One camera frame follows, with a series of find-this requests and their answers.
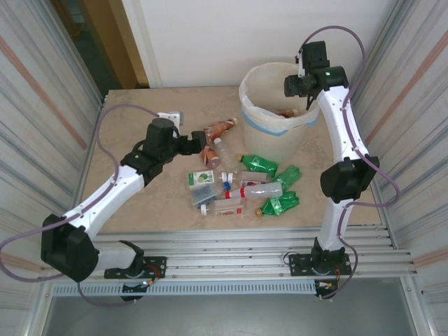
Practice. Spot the wooden door frame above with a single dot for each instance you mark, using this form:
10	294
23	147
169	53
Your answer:
119	42

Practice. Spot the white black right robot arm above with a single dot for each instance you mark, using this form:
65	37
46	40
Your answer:
341	126

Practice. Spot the left base power wiring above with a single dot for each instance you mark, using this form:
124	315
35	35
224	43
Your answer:
148	281

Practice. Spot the translucent bin liner bag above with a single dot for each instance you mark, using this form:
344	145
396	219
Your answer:
259	87

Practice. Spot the crushed green soda bottle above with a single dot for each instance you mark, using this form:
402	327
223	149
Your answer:
288	175
259	164
280	204

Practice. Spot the green label square bottle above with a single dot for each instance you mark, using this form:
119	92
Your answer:
201	178

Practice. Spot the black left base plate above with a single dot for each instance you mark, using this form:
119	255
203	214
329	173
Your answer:
155	262

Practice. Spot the blue tape band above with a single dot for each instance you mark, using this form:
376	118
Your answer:
262	129

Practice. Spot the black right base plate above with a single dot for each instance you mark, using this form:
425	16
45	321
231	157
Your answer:
301	262

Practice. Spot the right base power wiring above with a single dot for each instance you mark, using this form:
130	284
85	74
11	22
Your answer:
328	285

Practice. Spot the aluminium rail frame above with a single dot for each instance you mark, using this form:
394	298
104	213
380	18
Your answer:
227	245

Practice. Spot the clear white-cap bottle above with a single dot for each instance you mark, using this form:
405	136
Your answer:
225	155

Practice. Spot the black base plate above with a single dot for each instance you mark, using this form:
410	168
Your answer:
155	262
301	262

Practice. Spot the white screw cap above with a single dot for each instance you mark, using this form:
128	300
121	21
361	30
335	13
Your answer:
223	176

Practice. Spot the red label square bottle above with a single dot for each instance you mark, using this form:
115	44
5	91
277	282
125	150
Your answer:
229	210

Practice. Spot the base power wiring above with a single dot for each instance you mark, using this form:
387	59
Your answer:
148	281
328	285

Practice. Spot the clear red-cap bottle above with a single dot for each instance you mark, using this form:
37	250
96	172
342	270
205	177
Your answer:
260	190

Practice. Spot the brown tea bottle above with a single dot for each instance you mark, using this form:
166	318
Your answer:
288	113
211	158
220	129

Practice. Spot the beige plastic bin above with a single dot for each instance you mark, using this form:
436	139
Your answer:
269	147

